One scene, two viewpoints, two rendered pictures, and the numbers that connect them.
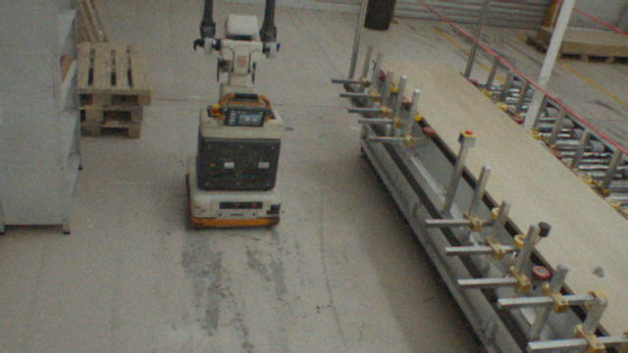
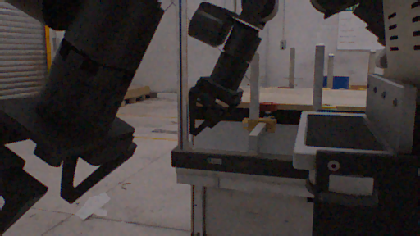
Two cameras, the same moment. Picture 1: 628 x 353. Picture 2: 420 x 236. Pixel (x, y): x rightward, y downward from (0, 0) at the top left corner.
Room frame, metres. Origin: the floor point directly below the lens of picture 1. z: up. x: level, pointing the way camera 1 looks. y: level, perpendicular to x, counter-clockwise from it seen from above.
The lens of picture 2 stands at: (4.07, 1.12, 1.13)
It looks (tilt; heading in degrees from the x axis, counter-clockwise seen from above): 10 degrees down; 304
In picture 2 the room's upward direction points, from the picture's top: straight up
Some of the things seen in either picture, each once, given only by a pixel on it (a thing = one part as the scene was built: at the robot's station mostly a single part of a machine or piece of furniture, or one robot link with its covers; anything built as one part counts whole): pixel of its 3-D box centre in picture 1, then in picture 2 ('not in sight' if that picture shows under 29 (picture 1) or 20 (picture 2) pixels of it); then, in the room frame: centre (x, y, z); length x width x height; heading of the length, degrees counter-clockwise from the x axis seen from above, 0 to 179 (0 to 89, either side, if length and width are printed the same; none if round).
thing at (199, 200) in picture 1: (232, 188); not in sight; (3.87, 0.57, 0.16); 0.67 x 0.64 x 0.25; 18
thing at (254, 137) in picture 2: (357, 82); (261, 128); (4.70, -0.24, 0.83); 0.43 x 0.03 x 0.04; 107
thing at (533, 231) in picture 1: (519, 267); not in sight; (2.37, -1.03, 0.90); 0.04 x 0.04 x 0.48; 17
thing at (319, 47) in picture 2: (375, 80); (317, 104); (4.52, -0.36, 0.93); 0.04 x 0.04 x 0.48; 17
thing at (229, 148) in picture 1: (237, 142); not in sight; (3.78, 0.54, 0.59); 0.55 x 0.34 x 0.83; 108
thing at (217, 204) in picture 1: (240, 204); not in sight; (3.56, 0.45, 0.23); 0.41 x 0.02 x 0.08; 108
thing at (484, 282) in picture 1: (499, 282); not in sight; (2.30, -0.94, 0.84); 0.43 x 0.03 x 0.04; 107
